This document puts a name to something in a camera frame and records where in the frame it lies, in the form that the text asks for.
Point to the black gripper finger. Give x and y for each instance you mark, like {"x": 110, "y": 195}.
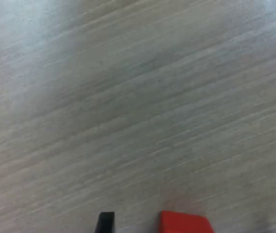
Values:
{"x": 105, "y": 223}

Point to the red cube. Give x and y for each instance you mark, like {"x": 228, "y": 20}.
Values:
{"x": 184, "y": 223}

